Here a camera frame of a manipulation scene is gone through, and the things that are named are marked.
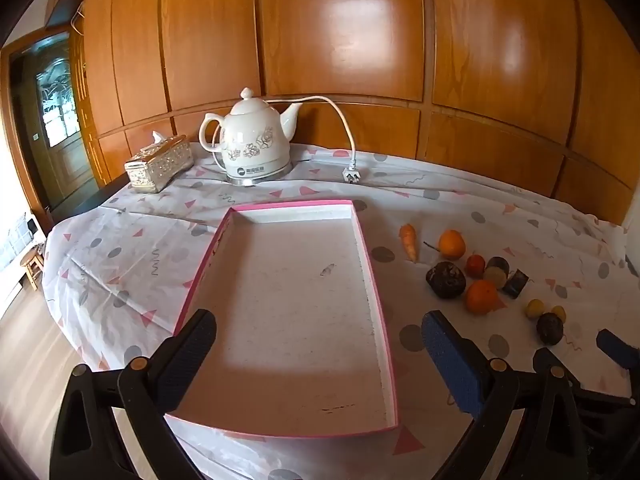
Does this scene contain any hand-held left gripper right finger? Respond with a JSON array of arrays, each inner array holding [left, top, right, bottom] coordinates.
[[421, 310, 593, 480]]

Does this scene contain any small dark round fruit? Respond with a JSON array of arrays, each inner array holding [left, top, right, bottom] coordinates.
[[536, 312, 565, 346]]

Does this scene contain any white sofa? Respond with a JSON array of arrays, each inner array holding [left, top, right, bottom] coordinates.
[[0, 210, 41, 271]]

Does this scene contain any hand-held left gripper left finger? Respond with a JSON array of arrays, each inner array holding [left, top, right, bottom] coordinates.
[[49, 308, 218, 480]]

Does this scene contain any pink shallow cardboard box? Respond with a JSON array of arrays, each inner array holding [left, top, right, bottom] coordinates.
[[172, 200, 401, 438]]

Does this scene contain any wooden door with glass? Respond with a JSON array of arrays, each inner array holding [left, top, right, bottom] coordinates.
[[10, 35, 101, 211]]

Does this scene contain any dark table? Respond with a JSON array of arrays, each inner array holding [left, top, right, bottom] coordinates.
[[50, 172, 136, 236]]

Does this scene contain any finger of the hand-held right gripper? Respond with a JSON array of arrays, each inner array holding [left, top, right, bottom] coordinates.
[[596, 329, 640, 372], [532, 347, 583, 391]]

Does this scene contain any white ceramic electric kettle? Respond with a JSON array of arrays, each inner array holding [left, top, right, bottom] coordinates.
[[199, 87, 304, 186]]

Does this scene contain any white patterned tablecloth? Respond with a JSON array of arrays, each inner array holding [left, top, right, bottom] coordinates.
[[42, 145, 640, 480]]

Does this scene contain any large dark wrinkled fruit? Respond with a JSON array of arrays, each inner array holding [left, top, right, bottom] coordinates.
[[426, 261, 467, 300]]

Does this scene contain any orange with stem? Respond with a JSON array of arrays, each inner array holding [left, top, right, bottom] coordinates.
[[424, 229, 467, 261]]

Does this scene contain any small carrot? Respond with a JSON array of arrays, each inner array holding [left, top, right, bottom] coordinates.
[[399, 224, 418, 263]]

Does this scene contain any small wooden stool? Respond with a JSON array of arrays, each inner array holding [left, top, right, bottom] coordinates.
[[20, 251, 46, 292]]

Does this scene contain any purple sweet potato chunk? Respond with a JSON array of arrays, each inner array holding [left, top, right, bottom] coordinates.
[[483, 256, 511, 290], [501, 269, 531, 297]]

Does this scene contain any ornate silver tissue box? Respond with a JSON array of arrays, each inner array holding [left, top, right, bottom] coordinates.
[[124, 131, 195, 195]]

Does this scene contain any stemless orange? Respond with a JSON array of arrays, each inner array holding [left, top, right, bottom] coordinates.
[[465, 279, 502, 316]]

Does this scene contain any white kettle power cord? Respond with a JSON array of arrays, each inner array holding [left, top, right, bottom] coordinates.
[[287, 96, 362, 184]]

